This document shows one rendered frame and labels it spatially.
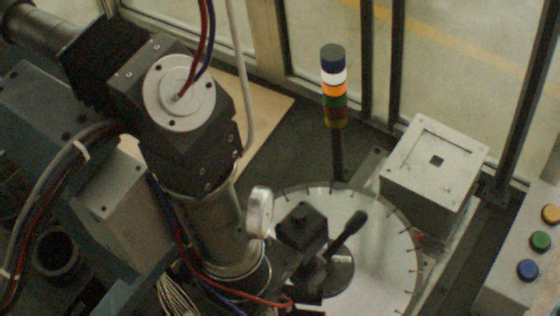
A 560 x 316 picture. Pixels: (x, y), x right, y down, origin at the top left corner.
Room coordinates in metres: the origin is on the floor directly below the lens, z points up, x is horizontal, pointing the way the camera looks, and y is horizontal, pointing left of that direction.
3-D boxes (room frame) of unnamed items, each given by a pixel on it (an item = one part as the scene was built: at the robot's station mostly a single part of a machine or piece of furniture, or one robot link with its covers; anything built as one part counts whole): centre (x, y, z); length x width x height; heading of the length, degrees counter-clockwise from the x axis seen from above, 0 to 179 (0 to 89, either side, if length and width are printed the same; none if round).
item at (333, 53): (0.72, -0.12, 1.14); 0.05 x 0.04 x 0.03; 48
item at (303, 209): (0.36, -0.01, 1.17); 0.06 x 0.05 x 0.20; 129
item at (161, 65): (0.40, 0.18, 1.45); 0.35 x 0.07 x 0.28; 48
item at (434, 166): (0.64, -0.31, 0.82); 0.18 x 0.18 x 0.15; 48
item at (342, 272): (0.43, -0.04, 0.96); 0.11 x 0.11 x 0.03
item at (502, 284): (0.41, -0.46, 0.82); 0.28 x 0.11 x 0.15; 138
